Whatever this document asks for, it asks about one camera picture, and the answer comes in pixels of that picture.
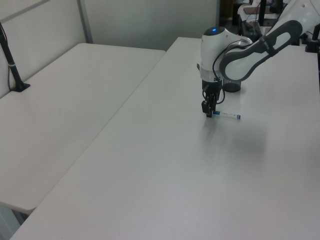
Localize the black clamp stand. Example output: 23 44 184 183
303 23 320 53

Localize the black camera stand pole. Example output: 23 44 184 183
0 21 31 93

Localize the white side table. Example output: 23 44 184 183
0 42 167 215

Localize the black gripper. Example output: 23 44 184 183
201 79 223 118

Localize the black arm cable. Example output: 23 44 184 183
211 39 251 105

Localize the black mesh pen cup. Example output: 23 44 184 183
222 79 242 93

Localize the black background pole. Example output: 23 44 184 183
258 0 267 26

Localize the grey metal partition post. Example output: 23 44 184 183
76 0 94 45

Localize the blue and white marker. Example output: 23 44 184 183
212 110 242 120

